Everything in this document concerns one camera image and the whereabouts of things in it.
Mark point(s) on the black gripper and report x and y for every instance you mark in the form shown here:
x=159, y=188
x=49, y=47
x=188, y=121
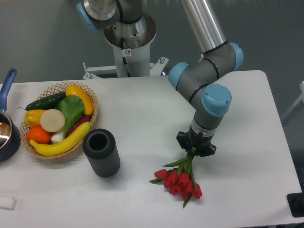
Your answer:
x=201, y=143

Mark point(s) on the red tulip bouquet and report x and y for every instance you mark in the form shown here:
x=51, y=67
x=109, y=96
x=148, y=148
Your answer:
x=178, y=178

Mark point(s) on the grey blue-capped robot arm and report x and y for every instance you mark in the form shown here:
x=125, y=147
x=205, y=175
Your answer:
x=130, y=32

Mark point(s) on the dark grey ribbed vase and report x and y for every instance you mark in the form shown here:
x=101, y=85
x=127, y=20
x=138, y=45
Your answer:
x=99, y=146

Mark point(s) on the purple eggplant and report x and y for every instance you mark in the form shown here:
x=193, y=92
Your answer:
x=82, y=120

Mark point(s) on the black device at edge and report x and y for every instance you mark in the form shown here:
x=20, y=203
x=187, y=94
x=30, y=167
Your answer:
x=296, y=204

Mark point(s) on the green bok choy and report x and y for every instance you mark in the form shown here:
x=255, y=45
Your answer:
x=72, y=107

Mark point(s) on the yellow squash at back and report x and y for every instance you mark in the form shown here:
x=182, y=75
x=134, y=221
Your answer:
x=81, y=93

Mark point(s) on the beige round disc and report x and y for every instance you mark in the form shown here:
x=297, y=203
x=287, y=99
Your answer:
x=52, y=120

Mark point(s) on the green cucumber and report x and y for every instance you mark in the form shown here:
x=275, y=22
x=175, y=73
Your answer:
x=45, y=103

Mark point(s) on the orange fruit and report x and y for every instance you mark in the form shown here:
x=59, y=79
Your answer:
x=39, y=135

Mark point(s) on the yellow bell pepper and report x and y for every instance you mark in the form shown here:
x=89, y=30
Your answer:
x=32, y=117

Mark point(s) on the white cylinder object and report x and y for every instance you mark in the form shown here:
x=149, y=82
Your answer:
x=7, y=202

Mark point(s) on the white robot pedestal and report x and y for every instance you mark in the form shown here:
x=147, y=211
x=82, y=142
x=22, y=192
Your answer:
x=130, y=62

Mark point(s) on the white frame at right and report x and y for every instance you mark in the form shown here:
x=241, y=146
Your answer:
x=295, y=107

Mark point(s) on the blue-handled saucepan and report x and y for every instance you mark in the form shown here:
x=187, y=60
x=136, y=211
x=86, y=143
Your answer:
x=9, y=133

